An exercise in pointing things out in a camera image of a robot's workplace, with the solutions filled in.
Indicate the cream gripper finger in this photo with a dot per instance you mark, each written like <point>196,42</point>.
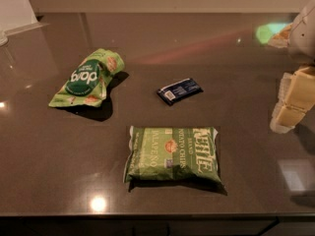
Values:
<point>296,97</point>

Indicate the green rice chip bag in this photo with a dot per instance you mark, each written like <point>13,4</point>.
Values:
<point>87,84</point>

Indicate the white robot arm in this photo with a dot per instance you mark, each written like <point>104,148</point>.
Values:
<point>299,37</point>

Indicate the green jalapeno potato chip bag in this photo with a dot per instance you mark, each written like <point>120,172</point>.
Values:
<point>172,154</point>

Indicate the dark blue snack packet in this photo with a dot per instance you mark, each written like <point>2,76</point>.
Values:
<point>178,91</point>

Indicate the white object at left edge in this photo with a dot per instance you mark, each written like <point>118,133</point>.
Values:
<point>16,16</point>

